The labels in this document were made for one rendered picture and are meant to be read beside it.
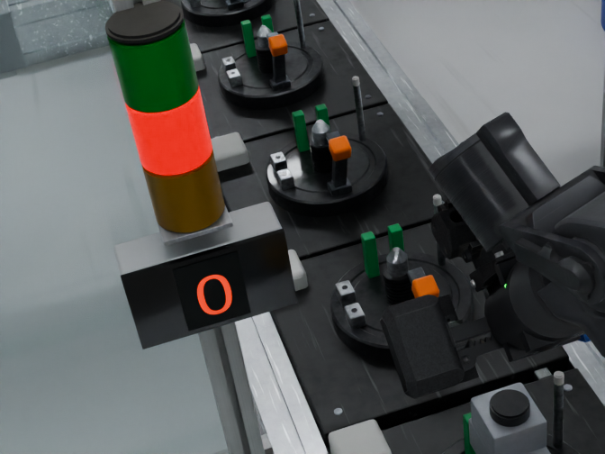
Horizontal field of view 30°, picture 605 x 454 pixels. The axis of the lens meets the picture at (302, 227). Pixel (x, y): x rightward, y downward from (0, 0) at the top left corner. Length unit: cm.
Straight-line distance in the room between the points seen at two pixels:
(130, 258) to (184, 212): 6
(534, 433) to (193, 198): 31
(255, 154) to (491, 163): 74
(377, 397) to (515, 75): 75
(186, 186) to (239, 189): 55
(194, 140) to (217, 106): 73
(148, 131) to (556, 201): 27
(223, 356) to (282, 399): 16
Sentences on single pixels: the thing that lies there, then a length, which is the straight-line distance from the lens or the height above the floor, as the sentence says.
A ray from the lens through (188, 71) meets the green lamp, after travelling 73.
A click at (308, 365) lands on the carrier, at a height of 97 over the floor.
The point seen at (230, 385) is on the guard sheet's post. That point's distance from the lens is 96.
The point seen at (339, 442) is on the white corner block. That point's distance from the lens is 99.
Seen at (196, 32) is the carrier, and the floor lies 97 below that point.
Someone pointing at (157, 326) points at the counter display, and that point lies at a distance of 83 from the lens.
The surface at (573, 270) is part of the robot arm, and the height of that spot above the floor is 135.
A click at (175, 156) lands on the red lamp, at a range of 75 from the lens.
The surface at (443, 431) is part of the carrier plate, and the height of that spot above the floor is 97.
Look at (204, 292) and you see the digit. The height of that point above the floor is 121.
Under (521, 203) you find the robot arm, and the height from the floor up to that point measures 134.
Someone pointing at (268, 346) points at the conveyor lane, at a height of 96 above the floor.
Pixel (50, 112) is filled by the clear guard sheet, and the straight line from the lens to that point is 78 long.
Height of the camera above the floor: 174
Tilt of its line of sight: 38 degrees down
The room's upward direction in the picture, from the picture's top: 9 degrees counter-clockwise
